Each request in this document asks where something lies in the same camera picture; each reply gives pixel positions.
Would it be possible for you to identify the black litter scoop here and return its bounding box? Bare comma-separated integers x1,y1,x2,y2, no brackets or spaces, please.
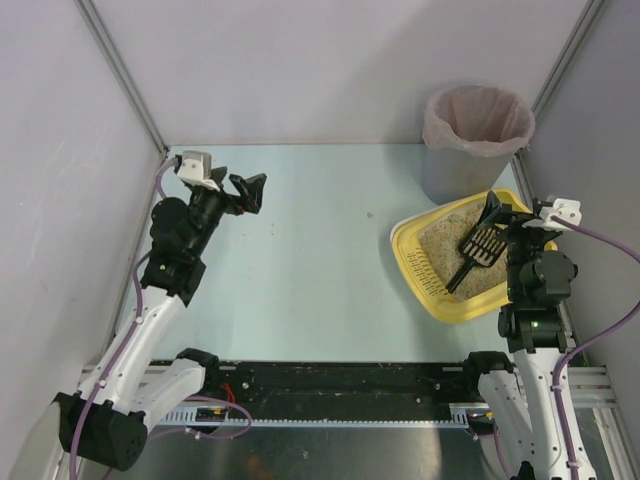
446,226,507,294

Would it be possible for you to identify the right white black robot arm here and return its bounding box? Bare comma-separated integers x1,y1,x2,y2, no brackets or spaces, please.
465,192,597,479

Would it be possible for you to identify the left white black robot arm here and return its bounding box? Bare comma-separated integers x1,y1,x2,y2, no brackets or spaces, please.
53,164,267,479

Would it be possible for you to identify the beige cat litter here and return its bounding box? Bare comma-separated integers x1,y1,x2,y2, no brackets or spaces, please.
419,202,507,301

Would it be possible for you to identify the yellow litter box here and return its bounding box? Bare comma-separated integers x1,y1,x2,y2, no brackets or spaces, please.
389,186,559,322

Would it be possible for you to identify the grey trash bin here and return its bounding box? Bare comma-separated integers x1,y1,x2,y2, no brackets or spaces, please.
422,142,519,204

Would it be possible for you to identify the pink bin liner bag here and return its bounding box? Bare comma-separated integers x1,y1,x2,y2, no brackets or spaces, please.
423,85,536,158

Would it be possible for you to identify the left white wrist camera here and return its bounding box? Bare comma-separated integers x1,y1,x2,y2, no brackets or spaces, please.
176,150,220,191

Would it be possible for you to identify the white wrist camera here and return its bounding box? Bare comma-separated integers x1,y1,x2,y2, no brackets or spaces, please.
176,150,220,191
524,196,582,231

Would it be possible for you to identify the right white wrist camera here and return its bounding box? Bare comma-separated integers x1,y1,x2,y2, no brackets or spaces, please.
524,196,582,231

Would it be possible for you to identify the grey slotted cable duct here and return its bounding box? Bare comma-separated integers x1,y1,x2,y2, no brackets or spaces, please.
158,404,494,429

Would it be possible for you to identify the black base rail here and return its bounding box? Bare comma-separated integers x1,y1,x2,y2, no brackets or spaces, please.
199,361,482,420

